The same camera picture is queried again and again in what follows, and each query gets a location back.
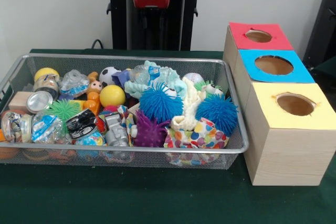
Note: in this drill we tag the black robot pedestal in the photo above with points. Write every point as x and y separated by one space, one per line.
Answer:
119 24

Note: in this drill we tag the blue spiky ball with eyes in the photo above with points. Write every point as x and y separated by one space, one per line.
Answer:
160 103

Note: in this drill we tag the cream knitted cloth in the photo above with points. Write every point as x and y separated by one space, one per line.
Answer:
190 103

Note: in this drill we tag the purple spiky toy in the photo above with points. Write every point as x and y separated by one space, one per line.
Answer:
149 132

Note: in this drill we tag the dark green table cloth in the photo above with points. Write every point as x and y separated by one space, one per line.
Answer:
157 197

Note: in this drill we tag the silver mesh bin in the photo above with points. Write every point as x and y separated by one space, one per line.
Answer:
78 62

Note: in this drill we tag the yellow smiley ball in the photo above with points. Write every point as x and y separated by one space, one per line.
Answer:
112 96

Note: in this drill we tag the black and white soccer ball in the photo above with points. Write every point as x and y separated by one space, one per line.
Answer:
109 75

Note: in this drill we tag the wooden box with three holes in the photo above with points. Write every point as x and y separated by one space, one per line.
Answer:
288 155

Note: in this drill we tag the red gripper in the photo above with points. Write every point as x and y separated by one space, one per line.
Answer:
151 1

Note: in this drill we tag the light blue knitted cloth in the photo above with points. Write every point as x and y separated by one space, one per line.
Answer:
172 74

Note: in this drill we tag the white baseball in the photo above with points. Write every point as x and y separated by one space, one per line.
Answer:
193 78

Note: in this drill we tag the polka dot cloth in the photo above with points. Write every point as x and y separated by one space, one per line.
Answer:
199 134

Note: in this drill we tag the green spiky ball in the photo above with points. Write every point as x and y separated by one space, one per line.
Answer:
64 110

